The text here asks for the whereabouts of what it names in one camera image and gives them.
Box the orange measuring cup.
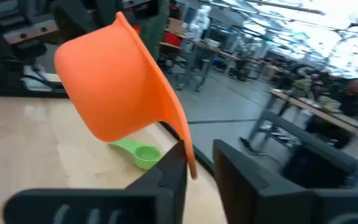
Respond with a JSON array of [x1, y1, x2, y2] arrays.
[[53, 11, 198, 180]]

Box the person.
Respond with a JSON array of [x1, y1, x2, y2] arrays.
[[337, 77, 358, 119]]

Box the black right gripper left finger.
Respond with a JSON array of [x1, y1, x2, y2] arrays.
[[2, 139, 188, 224]]

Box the white humanoid robot figure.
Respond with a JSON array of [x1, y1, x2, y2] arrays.
[[187, 4, 213, 35]]

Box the long wooden table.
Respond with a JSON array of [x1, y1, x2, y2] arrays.
[[247, 88, 358, 162]]

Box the green measuring cup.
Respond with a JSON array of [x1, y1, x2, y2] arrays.
[[109, 138, 162, 170]]

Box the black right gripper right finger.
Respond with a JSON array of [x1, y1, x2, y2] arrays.
[[213, 139, 358, 224]]

